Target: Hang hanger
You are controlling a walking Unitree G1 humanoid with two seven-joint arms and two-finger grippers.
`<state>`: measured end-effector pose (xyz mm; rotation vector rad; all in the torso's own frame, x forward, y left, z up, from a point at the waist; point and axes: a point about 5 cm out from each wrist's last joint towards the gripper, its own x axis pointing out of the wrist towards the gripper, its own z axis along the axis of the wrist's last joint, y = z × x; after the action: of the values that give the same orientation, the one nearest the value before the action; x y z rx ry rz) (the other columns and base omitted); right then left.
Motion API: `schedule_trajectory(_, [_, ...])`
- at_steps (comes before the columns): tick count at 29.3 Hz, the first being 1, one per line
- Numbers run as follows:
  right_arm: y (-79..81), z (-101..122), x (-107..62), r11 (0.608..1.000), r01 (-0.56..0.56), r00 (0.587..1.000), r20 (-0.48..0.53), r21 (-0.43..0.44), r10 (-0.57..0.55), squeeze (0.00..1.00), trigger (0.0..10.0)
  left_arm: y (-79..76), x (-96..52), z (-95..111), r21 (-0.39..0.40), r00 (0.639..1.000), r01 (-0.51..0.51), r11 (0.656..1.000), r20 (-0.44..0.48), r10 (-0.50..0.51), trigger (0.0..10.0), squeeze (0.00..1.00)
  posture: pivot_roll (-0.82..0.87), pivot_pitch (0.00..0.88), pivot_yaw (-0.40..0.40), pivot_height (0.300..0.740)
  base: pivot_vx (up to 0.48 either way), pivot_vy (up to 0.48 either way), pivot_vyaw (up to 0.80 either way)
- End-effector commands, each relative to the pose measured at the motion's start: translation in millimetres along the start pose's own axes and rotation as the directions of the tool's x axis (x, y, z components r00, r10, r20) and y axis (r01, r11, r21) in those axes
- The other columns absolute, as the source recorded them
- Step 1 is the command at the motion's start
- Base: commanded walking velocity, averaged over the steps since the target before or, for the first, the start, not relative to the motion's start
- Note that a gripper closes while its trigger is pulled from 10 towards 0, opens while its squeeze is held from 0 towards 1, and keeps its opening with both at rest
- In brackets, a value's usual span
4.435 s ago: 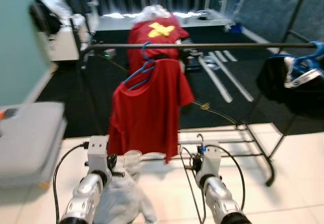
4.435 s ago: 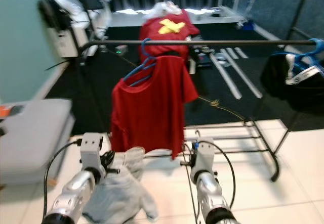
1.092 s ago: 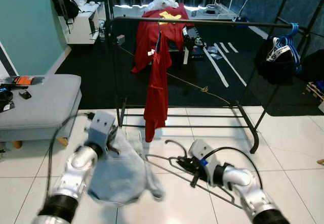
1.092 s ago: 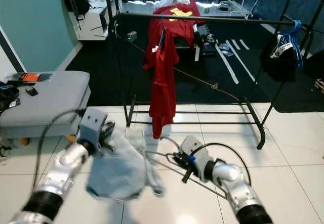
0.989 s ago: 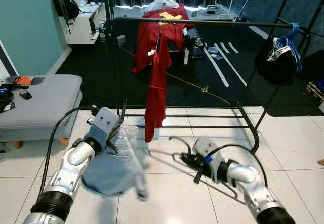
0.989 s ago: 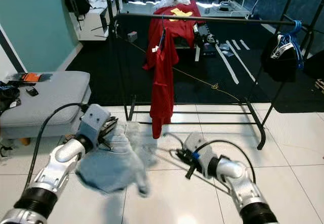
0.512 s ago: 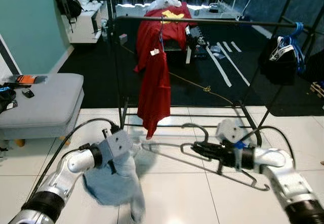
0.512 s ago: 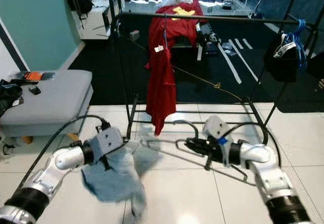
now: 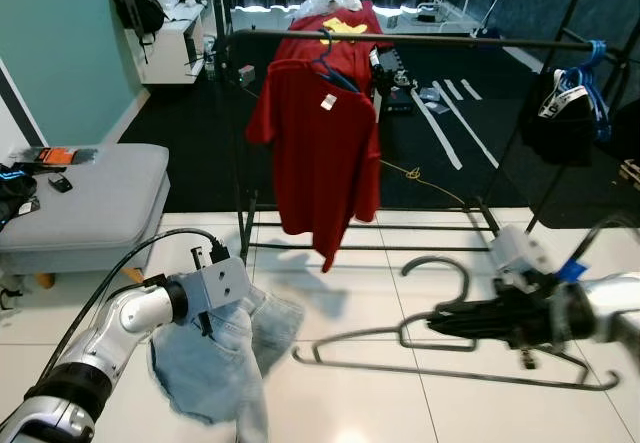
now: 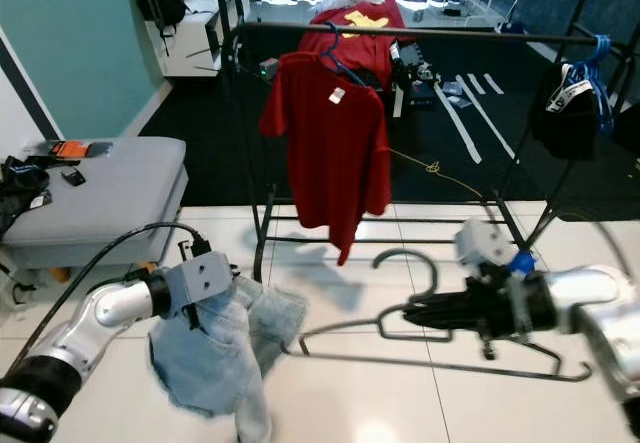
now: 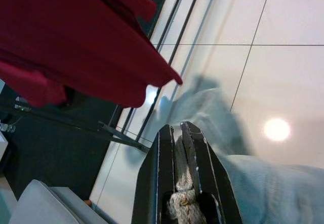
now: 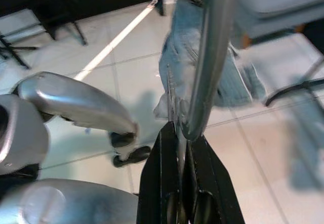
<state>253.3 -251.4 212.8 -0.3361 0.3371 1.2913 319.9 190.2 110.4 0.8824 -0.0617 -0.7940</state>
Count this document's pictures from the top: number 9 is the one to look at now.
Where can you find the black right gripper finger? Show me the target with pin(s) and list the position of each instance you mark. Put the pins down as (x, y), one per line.
(475, 329)
(475, 312)

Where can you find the grey metal hanger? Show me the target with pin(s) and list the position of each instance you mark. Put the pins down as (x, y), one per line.
(450, 375)

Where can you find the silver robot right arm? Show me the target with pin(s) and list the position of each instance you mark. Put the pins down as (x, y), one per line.
(610, 303)

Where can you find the blue hanger bundle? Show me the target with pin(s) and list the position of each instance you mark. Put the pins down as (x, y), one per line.
(598, 103)

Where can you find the black garment white band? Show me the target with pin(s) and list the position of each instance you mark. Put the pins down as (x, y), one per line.
(560, 138)

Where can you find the red t-shirt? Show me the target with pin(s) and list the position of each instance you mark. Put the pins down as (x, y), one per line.
(320, 163)

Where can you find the black metal clothes rack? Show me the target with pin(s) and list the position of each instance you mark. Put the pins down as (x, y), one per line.
(450, 39)

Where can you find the red cloth yellow logo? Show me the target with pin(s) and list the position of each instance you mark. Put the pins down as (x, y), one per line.
(358, 48)

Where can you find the small grey box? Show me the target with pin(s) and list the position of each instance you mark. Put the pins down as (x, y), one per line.
(246, 74)

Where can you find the white plastic bag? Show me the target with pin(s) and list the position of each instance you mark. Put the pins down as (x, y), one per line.
(330, 1)

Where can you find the white cabinet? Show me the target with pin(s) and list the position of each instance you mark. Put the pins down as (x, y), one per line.
(175, 53)

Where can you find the grey upholstered ottoman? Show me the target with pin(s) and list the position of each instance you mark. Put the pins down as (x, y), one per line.
(90, 208)

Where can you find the black key fob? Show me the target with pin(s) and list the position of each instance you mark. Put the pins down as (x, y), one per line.
(60, 183)

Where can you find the orange black package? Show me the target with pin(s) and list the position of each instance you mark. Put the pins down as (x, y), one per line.
(58, 155)

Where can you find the black backpack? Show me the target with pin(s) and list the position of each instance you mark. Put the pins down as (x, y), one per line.
(135, 3)

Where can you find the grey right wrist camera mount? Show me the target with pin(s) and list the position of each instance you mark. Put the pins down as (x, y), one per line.
(520, 253)

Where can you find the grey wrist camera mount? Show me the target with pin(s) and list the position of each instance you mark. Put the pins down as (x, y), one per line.
(220, 285)
(520, 253)

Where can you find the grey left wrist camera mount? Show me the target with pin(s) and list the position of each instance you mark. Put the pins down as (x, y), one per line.
(220, 285)

